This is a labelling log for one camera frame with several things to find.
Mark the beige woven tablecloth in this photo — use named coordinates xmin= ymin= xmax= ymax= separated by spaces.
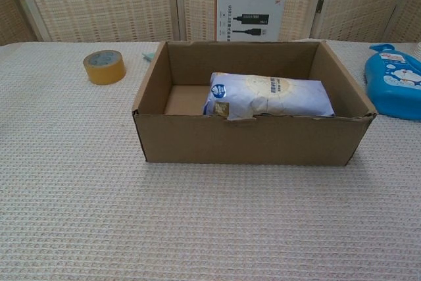
xmin=0 ymin=39 xmax=421 ymax=281

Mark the blue cartoon detergent bottle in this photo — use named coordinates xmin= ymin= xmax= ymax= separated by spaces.
xmin=363 ymin=43 xmax=421 ymax=120

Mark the blue tissue pack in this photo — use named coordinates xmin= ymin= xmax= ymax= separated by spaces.
xmin=201 ymin=71 xmax=336 ymax=121

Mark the brown packing tape roll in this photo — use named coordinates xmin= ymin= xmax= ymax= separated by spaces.
xmin=82 ymin=49 xmax=127 ymax=86

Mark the woven folding screen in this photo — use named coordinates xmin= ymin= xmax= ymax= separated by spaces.
xmin=0 ymin=0 xmax=421 ymax=47

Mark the white cable product box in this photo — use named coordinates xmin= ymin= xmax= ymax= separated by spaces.
xmin=214 ymin=0 xmax=288 ymax=43

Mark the open brown cardboard box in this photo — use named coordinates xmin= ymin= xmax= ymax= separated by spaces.
xmin=132 ymin=39 xmax=378 ymax=166

